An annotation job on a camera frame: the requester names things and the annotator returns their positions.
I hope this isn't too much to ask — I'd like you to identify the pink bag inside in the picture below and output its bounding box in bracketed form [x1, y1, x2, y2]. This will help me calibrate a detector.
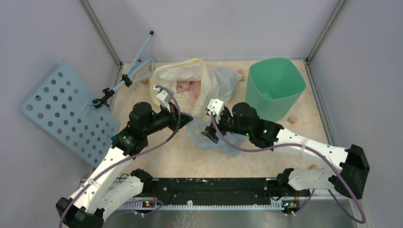
[176, 81, 201, 103]

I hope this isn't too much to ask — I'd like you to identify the small wooden block near tripod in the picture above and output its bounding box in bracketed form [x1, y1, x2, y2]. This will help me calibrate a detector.
[141, 78, 149, 85]

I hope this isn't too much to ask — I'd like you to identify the translucent white yellow trash bag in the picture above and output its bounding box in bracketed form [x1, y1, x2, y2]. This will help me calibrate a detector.
[149, 58, 243, 116]

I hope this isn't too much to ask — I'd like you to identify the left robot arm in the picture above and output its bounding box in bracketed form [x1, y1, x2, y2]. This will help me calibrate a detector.
[56, 102, 193, 228]

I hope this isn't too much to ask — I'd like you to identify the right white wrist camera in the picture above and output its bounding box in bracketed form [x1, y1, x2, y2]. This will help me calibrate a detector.
[206, 98, 225, 123]

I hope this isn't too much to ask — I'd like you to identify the light blue tripod stand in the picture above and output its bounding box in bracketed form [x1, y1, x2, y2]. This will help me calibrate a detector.
[92, 30, 155, 109]

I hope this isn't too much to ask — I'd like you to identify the light blue plastic bag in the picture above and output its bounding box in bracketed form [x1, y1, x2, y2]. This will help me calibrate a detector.
[187, 115, 249, 157]

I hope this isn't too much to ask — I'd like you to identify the light blue perforated board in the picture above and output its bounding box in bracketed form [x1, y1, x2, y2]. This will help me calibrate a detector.
[20, 60, 121, 168]

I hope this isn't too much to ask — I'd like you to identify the wooden cube block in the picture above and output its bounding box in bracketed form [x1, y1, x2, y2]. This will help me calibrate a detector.
[287, 115, 298, 124]

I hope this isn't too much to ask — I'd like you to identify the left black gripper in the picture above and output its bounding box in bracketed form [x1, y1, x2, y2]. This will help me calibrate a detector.
[143, 101, 193, 136]

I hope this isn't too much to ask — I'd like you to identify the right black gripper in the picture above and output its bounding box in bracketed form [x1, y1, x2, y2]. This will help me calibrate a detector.
[201, 109, 251, 143]

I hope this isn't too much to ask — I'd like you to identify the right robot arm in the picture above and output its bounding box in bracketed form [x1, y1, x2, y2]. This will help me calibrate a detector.
[202, 99, 370, 200]

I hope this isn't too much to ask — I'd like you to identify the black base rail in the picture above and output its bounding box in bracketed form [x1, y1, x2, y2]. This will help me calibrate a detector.
[138, 178, 311, 206]

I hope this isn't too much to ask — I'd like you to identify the green plastic trash bin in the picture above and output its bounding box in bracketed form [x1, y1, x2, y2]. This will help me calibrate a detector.
[245, 57, 307, 122]

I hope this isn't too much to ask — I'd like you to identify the blue clamp block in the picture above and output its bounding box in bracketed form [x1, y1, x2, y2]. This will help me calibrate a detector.
[111, 135, 118, 143]

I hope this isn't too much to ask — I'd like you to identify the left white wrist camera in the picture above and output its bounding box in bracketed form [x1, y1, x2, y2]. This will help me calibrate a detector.
[154, 85, 173, 112]

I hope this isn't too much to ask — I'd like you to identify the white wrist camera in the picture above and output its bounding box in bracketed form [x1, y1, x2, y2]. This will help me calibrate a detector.
[154, 85, 173, 112]
[206, 98, 225, 123]

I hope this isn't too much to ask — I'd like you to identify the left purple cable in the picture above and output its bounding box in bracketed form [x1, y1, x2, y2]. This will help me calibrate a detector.
[58, 85, 182, 228]

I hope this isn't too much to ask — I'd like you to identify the wooden block near bin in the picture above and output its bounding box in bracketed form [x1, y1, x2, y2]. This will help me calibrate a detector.
[237, 69, 245, 82]

